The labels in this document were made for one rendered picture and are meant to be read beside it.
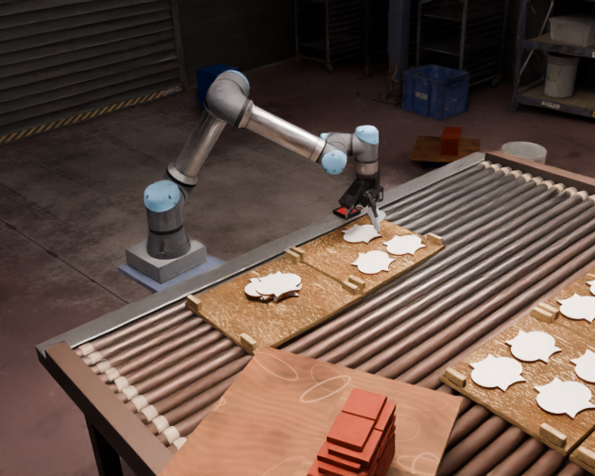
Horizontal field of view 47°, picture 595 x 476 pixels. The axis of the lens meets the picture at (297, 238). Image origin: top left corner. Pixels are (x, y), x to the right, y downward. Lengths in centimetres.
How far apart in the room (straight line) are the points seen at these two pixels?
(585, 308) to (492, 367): 41
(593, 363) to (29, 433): 230
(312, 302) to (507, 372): 60
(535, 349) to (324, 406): 64
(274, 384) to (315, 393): 10
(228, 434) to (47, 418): 186
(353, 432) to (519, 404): 60
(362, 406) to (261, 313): 77
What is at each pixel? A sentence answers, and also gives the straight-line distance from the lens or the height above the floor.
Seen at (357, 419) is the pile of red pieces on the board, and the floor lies 119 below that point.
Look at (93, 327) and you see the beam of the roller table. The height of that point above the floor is 92.
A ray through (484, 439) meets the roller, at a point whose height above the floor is 91.
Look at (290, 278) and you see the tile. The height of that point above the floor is 97.
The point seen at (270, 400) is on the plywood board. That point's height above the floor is 104.
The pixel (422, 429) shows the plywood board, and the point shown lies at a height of 104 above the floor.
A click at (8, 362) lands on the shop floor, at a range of 368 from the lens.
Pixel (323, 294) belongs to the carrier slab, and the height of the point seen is 94.
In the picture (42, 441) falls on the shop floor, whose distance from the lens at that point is 318.
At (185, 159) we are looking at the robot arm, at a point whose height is 123.
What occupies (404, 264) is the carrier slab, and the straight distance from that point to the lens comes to 224.
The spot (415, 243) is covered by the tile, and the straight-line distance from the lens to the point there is 235.
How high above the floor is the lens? 208
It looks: 29 degrees down
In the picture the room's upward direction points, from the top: 2 degrees counter-clockwise
